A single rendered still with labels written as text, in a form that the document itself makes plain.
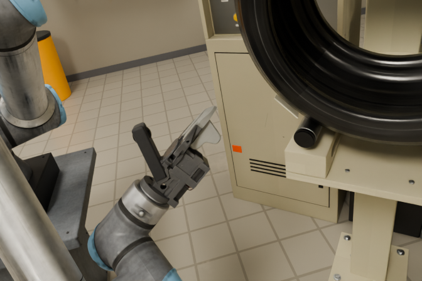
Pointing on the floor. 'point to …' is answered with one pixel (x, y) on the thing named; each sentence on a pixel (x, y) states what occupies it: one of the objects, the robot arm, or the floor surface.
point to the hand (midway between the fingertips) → (208, 108)
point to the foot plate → (342, 258)
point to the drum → (52, 65)
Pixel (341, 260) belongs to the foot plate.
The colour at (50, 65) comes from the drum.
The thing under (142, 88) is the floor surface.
